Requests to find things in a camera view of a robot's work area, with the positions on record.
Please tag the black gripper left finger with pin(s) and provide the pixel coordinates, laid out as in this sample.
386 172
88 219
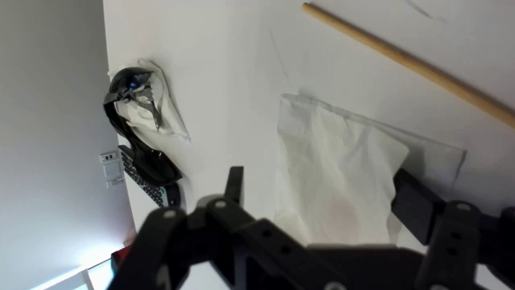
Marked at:
170 251

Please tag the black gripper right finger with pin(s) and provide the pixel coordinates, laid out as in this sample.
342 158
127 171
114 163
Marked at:
460 242

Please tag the white paper napkin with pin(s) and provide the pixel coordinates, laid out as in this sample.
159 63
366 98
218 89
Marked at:
331 177

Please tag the black remote with grey keypad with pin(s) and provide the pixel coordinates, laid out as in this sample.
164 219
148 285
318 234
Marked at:
149 169

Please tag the clear plastic bag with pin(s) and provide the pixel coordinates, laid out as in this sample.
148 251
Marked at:
165 114

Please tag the long thin wooden stick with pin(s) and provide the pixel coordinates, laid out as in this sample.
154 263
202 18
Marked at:
407 56

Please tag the white wall outlet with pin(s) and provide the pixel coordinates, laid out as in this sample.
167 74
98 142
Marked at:
111 166

